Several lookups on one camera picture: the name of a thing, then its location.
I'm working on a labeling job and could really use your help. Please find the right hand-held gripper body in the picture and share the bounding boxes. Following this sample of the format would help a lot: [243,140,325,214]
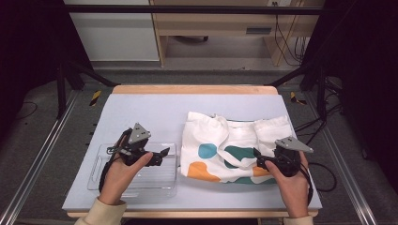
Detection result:
[266,136,314,178]

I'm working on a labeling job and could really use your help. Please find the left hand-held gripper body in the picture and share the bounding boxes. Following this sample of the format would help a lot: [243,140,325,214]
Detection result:
[107,122,152,167]

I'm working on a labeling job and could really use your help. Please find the clear plastic tray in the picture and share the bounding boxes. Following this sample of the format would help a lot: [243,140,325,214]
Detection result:
[87,142,178,199]

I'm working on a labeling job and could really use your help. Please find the white tote bag coloured blobs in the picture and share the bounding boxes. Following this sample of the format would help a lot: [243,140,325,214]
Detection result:
[180,111,295,185]

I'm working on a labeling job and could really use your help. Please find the person's right hand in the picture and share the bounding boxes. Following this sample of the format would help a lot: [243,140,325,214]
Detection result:
[265,151,312,219]

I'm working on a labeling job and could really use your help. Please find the person's left hand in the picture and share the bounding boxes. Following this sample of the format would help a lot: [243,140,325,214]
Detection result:
[98,152,154,206]

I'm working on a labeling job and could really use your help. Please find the pale blue table mat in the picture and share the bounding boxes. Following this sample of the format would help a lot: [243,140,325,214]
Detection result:
[61,93,323,211]

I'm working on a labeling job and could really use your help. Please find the yellow black tape marker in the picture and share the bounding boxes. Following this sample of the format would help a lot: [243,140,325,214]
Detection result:
[289,91,308,107]
[88,89,103,108]

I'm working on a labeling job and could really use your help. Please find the wooden table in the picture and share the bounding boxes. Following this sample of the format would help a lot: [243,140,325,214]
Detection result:
[66,84,319,219]

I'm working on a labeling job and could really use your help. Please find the black metal stand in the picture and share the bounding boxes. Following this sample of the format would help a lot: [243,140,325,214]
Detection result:
[55,58,119,120]
[265,61,329,122]

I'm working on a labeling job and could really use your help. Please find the white cabinet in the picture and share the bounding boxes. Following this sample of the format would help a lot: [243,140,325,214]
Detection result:
[63,0,161,62]

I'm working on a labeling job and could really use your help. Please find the wooden desk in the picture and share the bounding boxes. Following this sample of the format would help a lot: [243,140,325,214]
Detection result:
[149,0,327,68]

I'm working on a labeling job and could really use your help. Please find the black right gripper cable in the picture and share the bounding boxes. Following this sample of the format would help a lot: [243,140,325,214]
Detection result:
[299,155,338,206]

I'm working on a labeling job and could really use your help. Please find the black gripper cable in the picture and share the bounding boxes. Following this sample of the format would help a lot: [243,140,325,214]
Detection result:
[98,127,133,193]
[299,155,338,206]

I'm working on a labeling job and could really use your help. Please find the black floor cables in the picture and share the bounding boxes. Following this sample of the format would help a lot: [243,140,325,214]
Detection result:
[293,76,344,146]

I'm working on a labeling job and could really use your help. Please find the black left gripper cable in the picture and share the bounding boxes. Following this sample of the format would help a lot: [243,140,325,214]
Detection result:
[98,127,133,193]

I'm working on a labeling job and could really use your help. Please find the aluminium floor rail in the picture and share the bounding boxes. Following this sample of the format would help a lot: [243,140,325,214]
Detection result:
[0,89,80,225]
[304,91,379,225]

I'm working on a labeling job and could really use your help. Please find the thin black floor cable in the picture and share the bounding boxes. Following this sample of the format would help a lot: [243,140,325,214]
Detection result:
[16,100,38,120]

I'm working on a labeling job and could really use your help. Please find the black desk cables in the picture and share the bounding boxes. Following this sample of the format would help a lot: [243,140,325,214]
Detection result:
[272,1,310,68]

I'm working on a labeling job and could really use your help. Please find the black horizontal frame bar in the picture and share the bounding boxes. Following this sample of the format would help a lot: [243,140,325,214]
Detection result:
[61,4,325,16]

